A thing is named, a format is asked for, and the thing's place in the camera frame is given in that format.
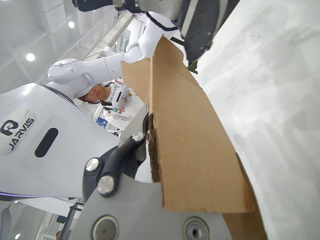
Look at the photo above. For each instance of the small brown carton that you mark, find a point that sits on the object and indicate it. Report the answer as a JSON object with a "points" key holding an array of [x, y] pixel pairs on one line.
{"points": [[190, 136]]}

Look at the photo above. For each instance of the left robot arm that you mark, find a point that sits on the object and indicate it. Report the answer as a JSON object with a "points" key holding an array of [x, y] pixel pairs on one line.
{"points": [[100, 67]]}

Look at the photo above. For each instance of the person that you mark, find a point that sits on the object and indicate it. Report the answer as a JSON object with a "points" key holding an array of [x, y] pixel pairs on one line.
{"points": [[135, 108]]}

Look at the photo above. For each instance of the robot body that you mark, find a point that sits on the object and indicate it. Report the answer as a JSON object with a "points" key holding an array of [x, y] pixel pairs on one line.
{"points": [[57, 166]]}

